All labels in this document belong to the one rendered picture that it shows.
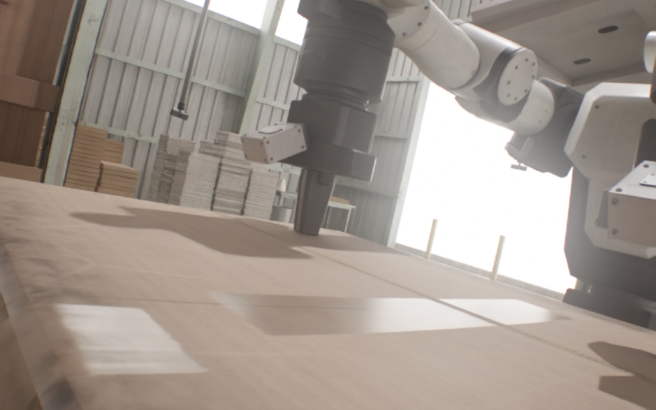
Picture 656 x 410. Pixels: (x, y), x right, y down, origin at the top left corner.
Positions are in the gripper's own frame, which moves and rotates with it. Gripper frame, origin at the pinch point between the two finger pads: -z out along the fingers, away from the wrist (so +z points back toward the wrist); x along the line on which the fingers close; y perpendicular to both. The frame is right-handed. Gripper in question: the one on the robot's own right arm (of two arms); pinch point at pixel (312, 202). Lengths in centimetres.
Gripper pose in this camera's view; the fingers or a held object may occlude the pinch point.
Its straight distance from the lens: 51.9
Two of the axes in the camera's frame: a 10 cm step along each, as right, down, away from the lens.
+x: 6.2, 1.4, -7.7
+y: 7.6, 1.7, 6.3
